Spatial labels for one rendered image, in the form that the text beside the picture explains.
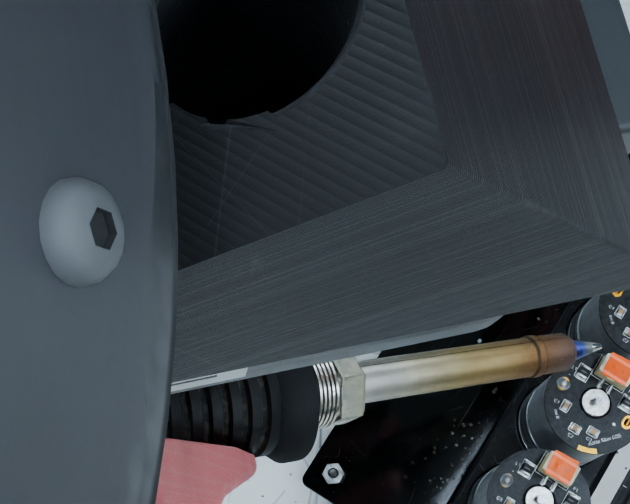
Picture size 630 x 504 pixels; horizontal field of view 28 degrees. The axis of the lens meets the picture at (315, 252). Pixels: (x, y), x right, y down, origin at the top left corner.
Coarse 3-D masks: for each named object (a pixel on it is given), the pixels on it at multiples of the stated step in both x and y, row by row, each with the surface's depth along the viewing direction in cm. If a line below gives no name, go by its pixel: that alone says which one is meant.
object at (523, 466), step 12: (516, 456) 31; (528, 456) 31; (540, 456) 31; (504, 468) 30; (516, 468) 30; (528, 468) 30; (492, 480) 30; (516, 480) 30; (528, 480) 30; (540, 480) 30; (552, 480) 30; (576, 480) 30; (492, 492) 30; (504, 492) 30; (516, 492) 30; (552, 492) 30; (564, 492) 30; (576, 492) 30; (588, 492) 30
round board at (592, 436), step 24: (576, 360) 31; (600, 360) 31; (552, 384) 31; (576, 384) 31; (552, 408) 31; (576, 408) 31; (624, 408) 31; (576, 432) 31; (600, 432) 31; (624, 432) 31
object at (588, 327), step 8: (592, 304) 33; (584, 312) 34; (592, 312) 33; (576, 320) 35; (584, 320) 33; (592, 320) 32; (600, 320) 32; (568, 328) 36; (576, 328) 34; (584, 328) 33; (592, 328) 33; (600, 328) 32; (568, 336) 36; (576, 336) 34; (584, 336) 34; (592, 336) 33; (600, 336) 32; (608, 344) 32; (600, 352) 33; (608, 352) 32; (616, 352) 32; (624, 352) 32
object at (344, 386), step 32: (448, 352) 24; (480, 352) 25; (512, 352) 25; (544, 352) 25; (576, 352) 26; (320, 384) 22; (352, 384) 23; (384, 384) 23; (416, 384) 24; (448, 384) 24; (480, 384) 25; (320, 416) 22; (352, 416) 23
